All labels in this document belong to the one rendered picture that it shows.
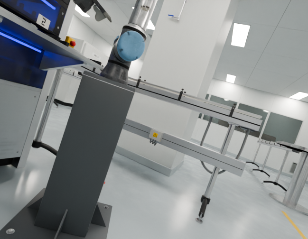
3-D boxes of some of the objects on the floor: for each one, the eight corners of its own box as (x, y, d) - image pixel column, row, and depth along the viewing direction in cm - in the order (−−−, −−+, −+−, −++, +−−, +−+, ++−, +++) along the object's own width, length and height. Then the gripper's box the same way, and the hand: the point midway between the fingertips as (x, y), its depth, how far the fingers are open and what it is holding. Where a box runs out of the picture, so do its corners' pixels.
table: (264, 200, 286) (286, 141, 282) (253, 184, 375) (270, 139, 371) (340, 233, 256) (367, 167, 251) (309, 207, 344) (329, 158, 340)
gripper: (63, -12, 84) (100, 29, 96) (61, -13, 76) (101, 33, 88) (78, -27, 83) (113, 17, 95) (77, -29, 74) (115, 20, 86)
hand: (110, 18), depth 90 cm, fingers closed
